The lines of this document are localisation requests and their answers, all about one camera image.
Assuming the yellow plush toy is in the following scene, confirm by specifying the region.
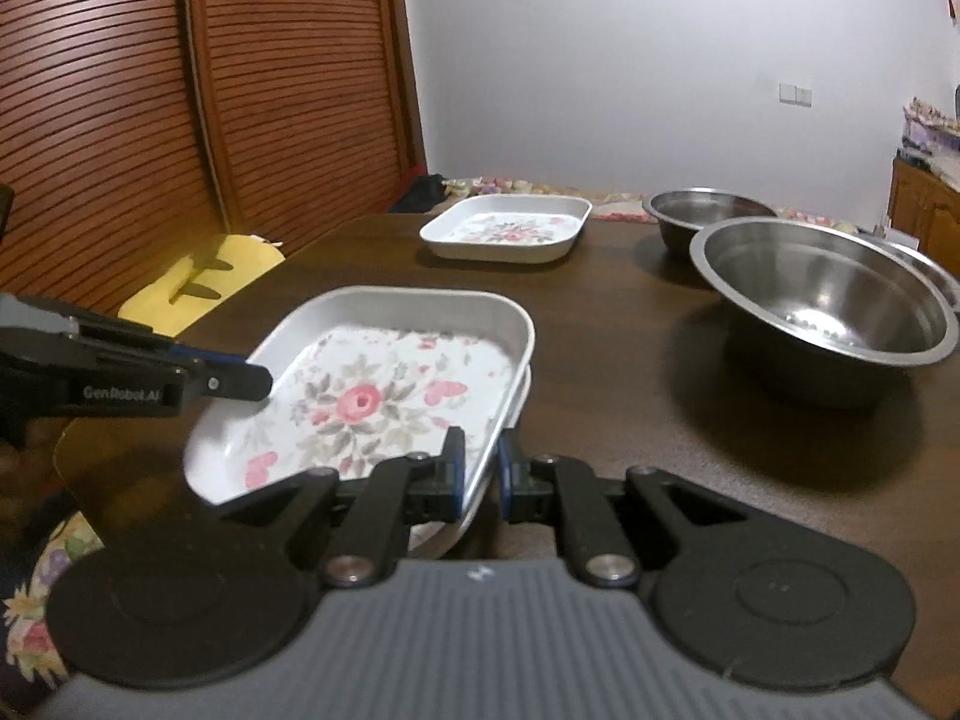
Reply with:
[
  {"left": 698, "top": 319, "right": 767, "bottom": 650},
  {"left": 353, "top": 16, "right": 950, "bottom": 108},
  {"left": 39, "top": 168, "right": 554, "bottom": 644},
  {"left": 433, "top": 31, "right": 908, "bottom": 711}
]
[{"left": 117, "top": 234, "right": 285, "bottom": 337}]

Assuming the floral bed quilt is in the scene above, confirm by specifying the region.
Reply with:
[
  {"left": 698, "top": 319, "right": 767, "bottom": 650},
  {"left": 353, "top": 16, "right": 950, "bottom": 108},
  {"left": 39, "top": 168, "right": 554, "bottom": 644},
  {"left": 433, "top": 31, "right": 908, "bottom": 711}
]
[{"left": 2, "top": 511, "right": 103, "bottom": 718}]

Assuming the dark clothing on bed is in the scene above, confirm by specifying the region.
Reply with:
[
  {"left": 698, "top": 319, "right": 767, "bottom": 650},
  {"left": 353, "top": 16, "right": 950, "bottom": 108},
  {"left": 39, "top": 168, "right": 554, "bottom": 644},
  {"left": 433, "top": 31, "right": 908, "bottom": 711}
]
[{"left": 389, "top": 174, "right": 446, "bottom": 215}]

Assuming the wooden louvered wardrobe door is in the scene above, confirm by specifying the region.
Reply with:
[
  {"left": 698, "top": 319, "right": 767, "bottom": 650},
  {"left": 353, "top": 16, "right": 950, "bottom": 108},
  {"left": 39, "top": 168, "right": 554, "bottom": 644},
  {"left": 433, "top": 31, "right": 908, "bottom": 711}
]
[{"left": 2, "top": 0, "right": 425, "bottom": 310}]

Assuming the large steel bowl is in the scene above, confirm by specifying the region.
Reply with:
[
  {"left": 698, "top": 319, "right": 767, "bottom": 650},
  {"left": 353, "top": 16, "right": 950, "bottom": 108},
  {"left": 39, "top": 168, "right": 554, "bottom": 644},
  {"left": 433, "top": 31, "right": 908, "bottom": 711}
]
[{"left": 690, "top": 218, "right": 958, "bottom": 408}]

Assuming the small steel bowl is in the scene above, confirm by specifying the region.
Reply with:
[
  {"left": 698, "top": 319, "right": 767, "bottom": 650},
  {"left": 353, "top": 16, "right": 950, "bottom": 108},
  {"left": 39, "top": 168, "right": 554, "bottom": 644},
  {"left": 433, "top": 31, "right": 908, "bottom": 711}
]
[{"left": 643, "top": 187, "right": 776, "bottom": 257}]

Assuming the wooden sideboard cabinet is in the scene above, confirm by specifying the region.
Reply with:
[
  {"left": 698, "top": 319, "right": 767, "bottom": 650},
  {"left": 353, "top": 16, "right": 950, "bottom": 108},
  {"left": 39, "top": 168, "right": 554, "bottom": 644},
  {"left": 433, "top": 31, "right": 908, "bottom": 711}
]
[{"left": 889, "top": 156, "right": 960, "bottom": 277}]

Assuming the white wall switch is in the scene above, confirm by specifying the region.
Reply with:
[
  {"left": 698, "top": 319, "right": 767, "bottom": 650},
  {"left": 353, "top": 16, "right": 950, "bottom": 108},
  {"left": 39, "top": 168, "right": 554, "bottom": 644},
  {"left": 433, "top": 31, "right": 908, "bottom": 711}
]
[{"left": 778, "top": 83, "right": 814, "bottom": 107}]

